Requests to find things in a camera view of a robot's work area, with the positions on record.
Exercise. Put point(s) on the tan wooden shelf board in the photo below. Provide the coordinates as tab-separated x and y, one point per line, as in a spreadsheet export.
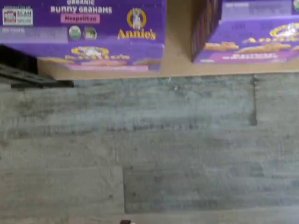
177	46

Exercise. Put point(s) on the purple box with magenta patch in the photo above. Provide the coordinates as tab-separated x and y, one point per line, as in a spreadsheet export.
252	35

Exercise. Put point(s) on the purple box with pink patch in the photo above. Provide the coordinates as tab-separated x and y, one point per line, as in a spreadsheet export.
93	23

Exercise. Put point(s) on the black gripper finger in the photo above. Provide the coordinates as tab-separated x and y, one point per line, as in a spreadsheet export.
125	222

